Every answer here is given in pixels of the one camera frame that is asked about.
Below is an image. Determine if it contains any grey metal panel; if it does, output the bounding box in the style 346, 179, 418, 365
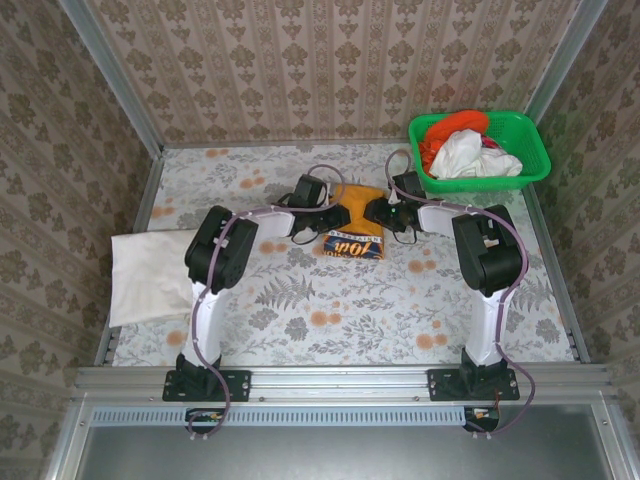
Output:
47, 402, 640, 480

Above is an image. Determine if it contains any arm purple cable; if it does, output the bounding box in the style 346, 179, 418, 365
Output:
187, 167, 346, 444
384, 148, 537, 442

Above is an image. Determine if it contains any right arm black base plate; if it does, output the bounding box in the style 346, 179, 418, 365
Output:
427, 368, 521, 402

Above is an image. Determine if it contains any green plastic basket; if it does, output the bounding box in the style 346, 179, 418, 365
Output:
408, 110, 552, 195

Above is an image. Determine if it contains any aluminium mounting rail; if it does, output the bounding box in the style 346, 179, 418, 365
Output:
74, 364, 614, 404

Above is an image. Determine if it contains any aluminium table edge rail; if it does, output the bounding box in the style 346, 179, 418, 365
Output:
522, 187, 592, 365
162, 138, 411, 150
94, 155, 165, 367

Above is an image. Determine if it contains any aluminium frame post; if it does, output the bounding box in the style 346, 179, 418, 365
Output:
524, 0, 609, 126
55, 0, 165, 160

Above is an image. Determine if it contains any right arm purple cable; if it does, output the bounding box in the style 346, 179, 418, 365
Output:
384, 148, 537, 442

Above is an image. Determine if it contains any mustard yellow t-shirt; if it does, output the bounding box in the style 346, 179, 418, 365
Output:
314, 183, 386, 262

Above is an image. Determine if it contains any grey slotted cable duct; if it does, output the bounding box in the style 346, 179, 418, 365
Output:
92, 405, 474, 427

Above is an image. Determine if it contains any folded white t-shirt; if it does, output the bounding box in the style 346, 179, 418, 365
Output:
108, 228, 201, 329

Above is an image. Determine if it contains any red-orange t-shirt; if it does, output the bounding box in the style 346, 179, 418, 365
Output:
418, 109, 491, 174

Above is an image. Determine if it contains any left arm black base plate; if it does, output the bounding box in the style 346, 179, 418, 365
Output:
162, 368, 251, 403

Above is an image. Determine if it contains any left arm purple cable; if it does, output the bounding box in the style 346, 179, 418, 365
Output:
187, 167, 346, 444

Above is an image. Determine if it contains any floral patterned table cover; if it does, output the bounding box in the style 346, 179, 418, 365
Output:
112, 144, 576, 367

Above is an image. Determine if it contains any black connector box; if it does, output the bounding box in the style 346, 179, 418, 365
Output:
185, 407, 227, 435
463, 405, 501, 434

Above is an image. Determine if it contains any white t-shirt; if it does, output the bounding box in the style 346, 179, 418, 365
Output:
108, 228, 201, 329
428, 128, 524, 180

